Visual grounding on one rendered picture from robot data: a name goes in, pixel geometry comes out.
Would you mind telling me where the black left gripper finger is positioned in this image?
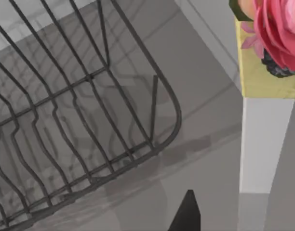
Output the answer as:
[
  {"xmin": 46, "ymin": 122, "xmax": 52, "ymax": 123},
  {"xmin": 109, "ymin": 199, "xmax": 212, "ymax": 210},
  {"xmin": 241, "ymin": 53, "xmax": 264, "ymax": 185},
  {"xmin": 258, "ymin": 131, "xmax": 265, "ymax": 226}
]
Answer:
[{"xmin": 167, "ymin": 189, "xmax": 201, "ymax": 231}]

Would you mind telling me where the yellow and white flower vase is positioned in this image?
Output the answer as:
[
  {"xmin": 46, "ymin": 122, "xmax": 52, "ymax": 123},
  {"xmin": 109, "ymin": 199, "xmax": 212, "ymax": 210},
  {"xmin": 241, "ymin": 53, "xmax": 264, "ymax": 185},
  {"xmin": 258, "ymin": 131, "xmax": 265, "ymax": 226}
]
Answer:
[{"xmin": 235, "ymin": 17, "xmax": 295, "ymax": 194}]

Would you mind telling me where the pink flower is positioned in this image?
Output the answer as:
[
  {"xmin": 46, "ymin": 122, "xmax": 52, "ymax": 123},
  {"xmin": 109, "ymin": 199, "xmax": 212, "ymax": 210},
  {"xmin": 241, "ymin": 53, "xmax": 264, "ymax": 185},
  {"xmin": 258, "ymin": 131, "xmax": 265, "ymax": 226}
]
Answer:
[{"xmin": 228, "ymin": 0, "xmax": 295, "ymax": 79}]

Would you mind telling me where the dark grey wire rack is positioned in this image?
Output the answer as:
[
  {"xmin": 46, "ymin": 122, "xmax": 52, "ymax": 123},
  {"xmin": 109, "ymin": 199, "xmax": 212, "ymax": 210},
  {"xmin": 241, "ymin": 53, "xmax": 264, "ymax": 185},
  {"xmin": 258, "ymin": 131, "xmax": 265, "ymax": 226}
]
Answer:
[{"xmin": 0, "ymin": 0, "xmax": 183, "ymax": 231}]

